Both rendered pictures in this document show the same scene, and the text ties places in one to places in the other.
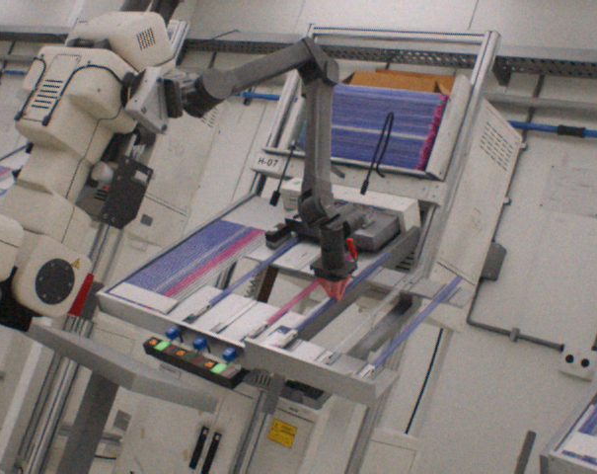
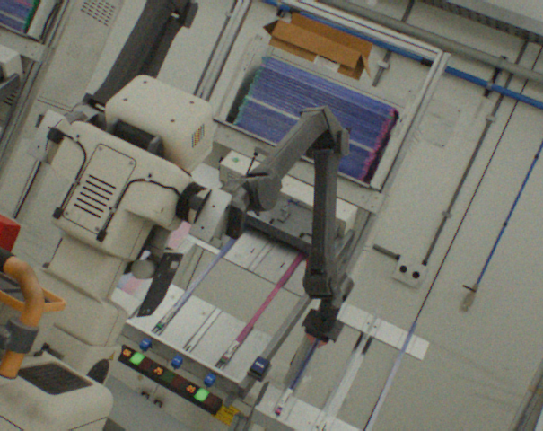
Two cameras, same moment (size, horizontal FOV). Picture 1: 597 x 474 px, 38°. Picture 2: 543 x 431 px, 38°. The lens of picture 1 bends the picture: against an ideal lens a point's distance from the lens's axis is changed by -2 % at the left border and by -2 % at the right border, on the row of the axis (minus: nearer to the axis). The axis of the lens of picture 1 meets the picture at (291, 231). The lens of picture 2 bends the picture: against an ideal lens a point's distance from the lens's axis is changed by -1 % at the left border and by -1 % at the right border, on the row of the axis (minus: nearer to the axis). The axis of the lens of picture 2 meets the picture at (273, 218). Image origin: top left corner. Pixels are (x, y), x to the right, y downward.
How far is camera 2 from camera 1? 1.13 m
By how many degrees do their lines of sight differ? 26
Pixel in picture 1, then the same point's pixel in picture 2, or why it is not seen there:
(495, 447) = not seen: hidden behind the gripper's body
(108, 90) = (168, 206)
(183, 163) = (78, 64)
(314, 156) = (325, 235)
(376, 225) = not seen: hidden behind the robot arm
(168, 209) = (60, 110)
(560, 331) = (397, 241)
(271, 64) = (300, 147)
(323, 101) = (332, 173)
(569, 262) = (413, 182)
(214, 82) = (267, 192)
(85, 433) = not seen: outside the picture
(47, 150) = (88, 249)
